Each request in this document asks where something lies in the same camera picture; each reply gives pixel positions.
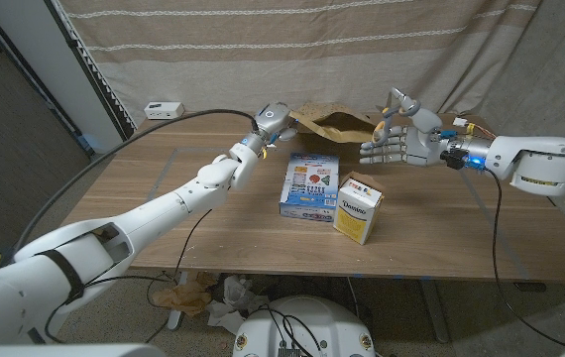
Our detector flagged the crumpled brown paper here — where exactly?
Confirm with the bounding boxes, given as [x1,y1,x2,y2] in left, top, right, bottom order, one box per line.
[152,271,218,318]

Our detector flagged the grey yellow handled scissors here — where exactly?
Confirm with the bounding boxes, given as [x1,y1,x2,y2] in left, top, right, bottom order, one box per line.
[371,88,421,147]

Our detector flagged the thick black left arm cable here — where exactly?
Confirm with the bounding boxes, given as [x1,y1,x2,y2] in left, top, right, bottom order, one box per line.
[10,108,263,255]

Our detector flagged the white power strip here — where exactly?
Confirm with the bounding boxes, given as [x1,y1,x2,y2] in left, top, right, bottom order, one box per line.
[144,101,185,121]

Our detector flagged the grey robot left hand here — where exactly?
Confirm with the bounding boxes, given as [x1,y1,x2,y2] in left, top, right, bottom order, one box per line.
[241,101,299,151]

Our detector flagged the grey tape outline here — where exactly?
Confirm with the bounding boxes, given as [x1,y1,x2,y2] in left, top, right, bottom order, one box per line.
[149,146,531,282]

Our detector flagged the black slanted frame post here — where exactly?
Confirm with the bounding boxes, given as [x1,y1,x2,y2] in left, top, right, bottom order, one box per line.
[44,0,138,145]

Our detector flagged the blue white cardboard box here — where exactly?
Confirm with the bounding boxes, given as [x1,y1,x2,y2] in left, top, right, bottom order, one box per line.
[278,152,341,223]

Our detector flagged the white metal table leg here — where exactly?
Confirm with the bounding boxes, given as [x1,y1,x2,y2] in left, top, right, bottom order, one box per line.
[167,270,189,331]

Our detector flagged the beige striped curtain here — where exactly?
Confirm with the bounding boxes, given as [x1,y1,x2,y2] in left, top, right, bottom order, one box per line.
[56,0,544,128]

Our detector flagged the grey metal table leg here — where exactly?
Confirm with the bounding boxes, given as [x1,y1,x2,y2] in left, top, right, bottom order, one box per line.
[418,278,451,344]

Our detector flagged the white yellow carton box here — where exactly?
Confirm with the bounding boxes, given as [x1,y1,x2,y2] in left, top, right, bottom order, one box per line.
[332,171,387,246]

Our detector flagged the crumpled white paper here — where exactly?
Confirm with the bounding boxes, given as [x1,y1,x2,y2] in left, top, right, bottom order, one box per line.
[206,275,270,336]

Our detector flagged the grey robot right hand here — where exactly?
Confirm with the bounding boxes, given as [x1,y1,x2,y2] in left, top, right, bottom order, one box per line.
[359,87,457,169]

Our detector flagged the black torso connector cable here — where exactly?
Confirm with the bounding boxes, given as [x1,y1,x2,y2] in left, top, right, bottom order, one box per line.
[258,305,324,357]

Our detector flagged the white robot torso base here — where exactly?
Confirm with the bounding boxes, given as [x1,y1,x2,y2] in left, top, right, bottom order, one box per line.
[232,296,377,357]

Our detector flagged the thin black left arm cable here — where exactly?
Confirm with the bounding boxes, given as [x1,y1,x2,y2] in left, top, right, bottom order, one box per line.
[43,207,214,345]

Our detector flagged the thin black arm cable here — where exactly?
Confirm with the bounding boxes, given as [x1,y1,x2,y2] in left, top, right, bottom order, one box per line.
[484,168,565,349]
[43,207,214,345]

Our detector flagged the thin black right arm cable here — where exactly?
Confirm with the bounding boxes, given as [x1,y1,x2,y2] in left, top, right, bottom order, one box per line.
[484,168,565,349]

